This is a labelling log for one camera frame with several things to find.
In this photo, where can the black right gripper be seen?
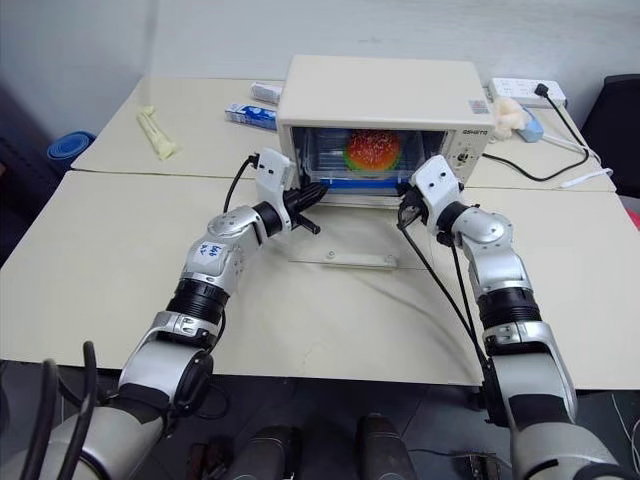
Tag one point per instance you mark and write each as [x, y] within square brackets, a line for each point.
[420, 207]

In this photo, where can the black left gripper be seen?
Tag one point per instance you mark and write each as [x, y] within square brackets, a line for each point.
[292, 202]

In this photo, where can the clear food container blue rim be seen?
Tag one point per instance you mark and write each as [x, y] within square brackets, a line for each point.
[325, 167]

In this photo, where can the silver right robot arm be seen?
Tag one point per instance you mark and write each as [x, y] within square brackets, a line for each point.
[500, 260]

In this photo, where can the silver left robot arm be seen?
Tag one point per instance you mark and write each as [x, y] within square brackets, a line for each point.
[160, 360]

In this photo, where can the cream toaster oven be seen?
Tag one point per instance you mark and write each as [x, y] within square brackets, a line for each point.
[380, 95]

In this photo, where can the toy hamburger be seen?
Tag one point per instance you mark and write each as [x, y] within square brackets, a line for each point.
[372, 147]

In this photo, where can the blue and white toothpaste box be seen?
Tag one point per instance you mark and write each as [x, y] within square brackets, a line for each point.
[250, 115]

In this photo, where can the cream fluffy toy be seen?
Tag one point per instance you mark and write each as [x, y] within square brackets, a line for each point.
[510, 117]

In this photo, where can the light blue small object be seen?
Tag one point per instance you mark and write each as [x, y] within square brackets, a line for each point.
[534, 129]

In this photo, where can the white power strip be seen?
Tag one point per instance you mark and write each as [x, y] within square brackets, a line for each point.
[520, 91]

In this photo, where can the pale yellow wrapped package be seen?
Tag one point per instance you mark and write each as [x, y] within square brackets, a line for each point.
[157, 135]

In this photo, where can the black chair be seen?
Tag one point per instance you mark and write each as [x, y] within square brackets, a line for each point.
[615, 130]

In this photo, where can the red object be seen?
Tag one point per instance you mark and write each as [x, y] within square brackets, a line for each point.
[635, 217]

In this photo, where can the dark rounded shape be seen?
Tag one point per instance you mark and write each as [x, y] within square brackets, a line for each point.
[270, 452]
[385, 447]

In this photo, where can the blue round stool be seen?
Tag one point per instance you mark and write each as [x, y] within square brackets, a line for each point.
[70, 150]

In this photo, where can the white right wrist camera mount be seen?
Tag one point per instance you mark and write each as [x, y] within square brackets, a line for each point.
[437, 182]

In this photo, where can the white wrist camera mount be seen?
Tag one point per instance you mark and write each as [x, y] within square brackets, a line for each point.
[270, 172]
[437, 182]

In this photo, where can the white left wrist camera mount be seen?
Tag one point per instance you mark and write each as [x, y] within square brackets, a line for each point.
[270, 172]

